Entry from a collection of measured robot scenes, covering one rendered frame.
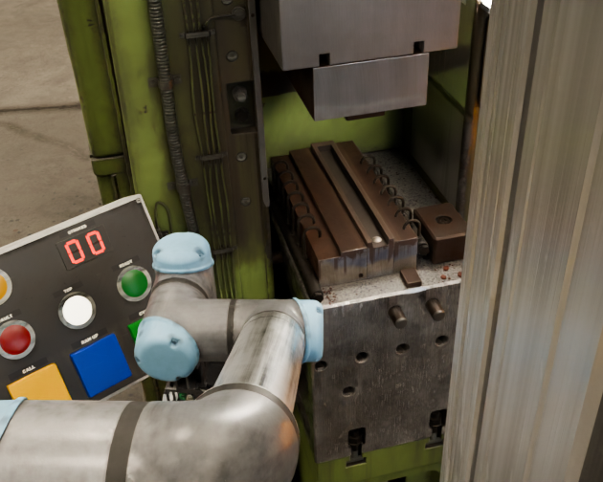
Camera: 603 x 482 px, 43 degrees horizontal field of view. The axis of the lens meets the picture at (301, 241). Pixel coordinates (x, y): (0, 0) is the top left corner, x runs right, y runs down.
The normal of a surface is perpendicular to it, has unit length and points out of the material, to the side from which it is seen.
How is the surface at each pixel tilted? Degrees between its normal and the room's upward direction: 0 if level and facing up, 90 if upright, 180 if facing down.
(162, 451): 17
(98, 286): 60
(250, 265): 90
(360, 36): 90
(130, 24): 90
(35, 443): 11
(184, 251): 0
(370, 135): 90
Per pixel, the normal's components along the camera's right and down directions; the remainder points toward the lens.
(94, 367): 0.53, -0.04
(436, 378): 0.25, 0.55
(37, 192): -0.04, -0.82
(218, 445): 0.50, -0.63
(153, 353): -0.05, 0.58
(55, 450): -0.05, -0.59
